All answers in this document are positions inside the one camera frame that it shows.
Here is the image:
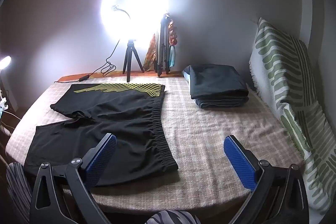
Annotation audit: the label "person's leg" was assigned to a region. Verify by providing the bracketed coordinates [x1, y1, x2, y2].
[144, 210, 202, 224]
[5, 162, 34, 224]

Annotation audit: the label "small black tripod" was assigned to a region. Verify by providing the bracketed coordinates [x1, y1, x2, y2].
[122, 39, 145, 83]

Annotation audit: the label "folded grey-blue pants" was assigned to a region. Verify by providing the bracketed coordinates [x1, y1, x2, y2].
[194, 97, 249, 110]

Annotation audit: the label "white cable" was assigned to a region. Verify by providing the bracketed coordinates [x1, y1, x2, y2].
[3, 108, 23, 122]

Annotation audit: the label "gooseneck phone holder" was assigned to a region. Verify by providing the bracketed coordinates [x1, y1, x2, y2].
[112, 5, 132, 20]

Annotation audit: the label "black power cable with switch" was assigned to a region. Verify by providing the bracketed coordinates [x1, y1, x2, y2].
[54, 39, 121, 83]

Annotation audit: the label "person's right leg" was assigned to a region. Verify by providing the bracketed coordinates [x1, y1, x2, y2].
[144, 210, 202, 224]

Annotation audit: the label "small white lamp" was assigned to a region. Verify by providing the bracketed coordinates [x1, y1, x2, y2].
[0, 55, 12, 75]

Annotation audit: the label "folded dark pants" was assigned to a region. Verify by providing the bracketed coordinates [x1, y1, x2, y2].
[182, 64, 249, 101]

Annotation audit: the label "white ring light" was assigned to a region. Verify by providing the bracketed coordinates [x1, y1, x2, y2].
[101, 0, 177, 42]

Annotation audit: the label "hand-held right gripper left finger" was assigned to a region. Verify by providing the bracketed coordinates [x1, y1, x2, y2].
[29, 133, 117, 224]

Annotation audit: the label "green and white striped blanket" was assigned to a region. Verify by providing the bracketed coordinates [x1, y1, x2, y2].
[249, 17, 336, 214]

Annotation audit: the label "black yellow-striped short pants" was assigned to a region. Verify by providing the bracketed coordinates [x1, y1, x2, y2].
[24, 83, 179, 187]

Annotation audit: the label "person's left leg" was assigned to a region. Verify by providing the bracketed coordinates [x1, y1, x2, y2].
[5, 162, 34, 224]

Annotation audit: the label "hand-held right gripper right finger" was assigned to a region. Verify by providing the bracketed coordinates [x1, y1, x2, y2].
[223, 135, 310, 224]

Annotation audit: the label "orange patterned cloth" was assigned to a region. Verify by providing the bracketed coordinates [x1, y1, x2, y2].
[144, 19, 180, 72]

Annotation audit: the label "tall folded tripod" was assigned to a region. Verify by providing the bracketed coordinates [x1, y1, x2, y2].
[156, 13, 171, 77]

